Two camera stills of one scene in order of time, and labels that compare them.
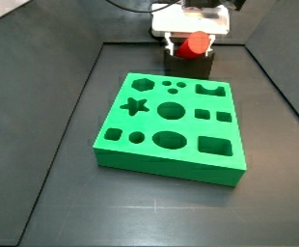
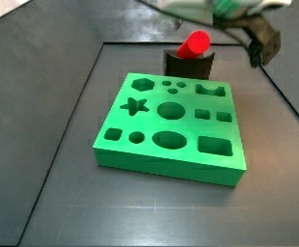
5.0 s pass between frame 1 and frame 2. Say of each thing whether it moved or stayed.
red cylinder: stayed
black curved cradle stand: stayed
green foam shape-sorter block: stayed
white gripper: moved
